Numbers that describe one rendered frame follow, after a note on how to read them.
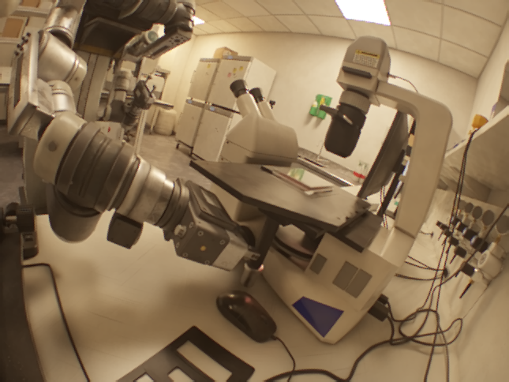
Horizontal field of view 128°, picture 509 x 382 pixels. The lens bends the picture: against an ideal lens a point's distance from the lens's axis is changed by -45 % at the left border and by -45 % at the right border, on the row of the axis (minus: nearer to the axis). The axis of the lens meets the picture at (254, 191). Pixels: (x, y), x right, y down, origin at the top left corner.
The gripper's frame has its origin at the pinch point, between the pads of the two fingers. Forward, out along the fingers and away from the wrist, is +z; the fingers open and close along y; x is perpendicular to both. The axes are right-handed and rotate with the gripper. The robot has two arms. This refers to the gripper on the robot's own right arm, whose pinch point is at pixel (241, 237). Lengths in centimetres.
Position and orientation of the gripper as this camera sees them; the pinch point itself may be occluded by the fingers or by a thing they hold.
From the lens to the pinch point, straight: 36.2
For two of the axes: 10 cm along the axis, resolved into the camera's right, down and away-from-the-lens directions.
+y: 4.2, 4.2, -8.0
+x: 5.9, -8.0, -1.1
